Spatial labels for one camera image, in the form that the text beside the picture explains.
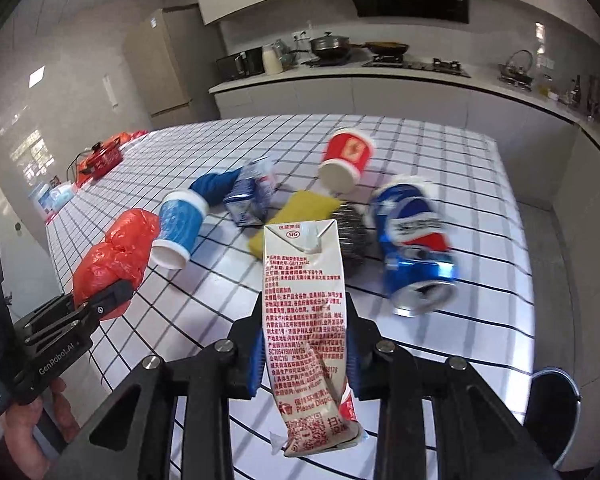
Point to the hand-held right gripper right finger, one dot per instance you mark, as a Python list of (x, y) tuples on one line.
[(355, 362)]

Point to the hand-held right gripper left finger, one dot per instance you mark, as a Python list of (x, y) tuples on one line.
[(252, 360)]

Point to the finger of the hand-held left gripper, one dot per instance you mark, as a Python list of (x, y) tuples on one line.
[(112, 300)]

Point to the red plastic bag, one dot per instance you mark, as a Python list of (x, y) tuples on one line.
[(120, 245)]

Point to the white red-print milk carton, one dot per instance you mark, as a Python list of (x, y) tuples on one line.
[(300, 310)]

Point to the black trash bin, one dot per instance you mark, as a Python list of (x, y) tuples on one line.
[(555, 420)]

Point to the person's left hand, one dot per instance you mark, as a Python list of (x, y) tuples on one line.
[(27, 430)]

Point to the blue white paper cup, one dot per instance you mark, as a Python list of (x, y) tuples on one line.
[(180, 225)]

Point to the blue white packet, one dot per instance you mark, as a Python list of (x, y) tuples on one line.
[(55, 197)]

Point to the steel wool scrubber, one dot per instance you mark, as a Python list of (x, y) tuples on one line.
[(350, 235)]

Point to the crushed blue soda can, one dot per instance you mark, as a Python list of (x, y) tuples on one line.
[(415, 240)]

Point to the red electric pot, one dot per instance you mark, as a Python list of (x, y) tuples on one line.
[(100, 160)]

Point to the blue cloth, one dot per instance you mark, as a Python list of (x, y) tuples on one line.
[(212, 185)]

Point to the yellow sponge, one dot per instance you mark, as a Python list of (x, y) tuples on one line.
[(300, 207)]

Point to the blue white drink carton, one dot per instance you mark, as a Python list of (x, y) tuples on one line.
[(245, 197)]

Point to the red paper cup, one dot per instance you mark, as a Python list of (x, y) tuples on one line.
[(347, 152)]

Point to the white grid tablecloth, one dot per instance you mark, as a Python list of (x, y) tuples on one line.
[(430, 160)]

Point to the beige refrigerator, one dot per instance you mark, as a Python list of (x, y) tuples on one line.
[(170, 60)]

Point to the kitchen counter cabinets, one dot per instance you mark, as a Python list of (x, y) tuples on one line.
[(305, 97)]

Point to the black microwave oven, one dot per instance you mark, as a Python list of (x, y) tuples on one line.
[(240, 62)]

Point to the white jug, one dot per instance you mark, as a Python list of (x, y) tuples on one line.
[(272, 60)]

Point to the black gas stove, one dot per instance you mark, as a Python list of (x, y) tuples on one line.
[(410, 65)]

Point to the black wok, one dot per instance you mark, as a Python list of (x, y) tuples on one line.
[(387, 48)]

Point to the pot with glass lid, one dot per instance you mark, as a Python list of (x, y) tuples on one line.
[(330, 45)]

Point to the dark bottle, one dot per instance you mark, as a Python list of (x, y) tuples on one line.
[(576, 91)]

